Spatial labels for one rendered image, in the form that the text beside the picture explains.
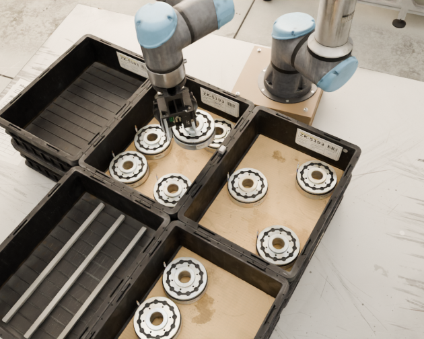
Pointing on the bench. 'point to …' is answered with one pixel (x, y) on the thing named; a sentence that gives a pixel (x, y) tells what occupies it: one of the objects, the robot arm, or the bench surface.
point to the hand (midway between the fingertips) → (180, 129)
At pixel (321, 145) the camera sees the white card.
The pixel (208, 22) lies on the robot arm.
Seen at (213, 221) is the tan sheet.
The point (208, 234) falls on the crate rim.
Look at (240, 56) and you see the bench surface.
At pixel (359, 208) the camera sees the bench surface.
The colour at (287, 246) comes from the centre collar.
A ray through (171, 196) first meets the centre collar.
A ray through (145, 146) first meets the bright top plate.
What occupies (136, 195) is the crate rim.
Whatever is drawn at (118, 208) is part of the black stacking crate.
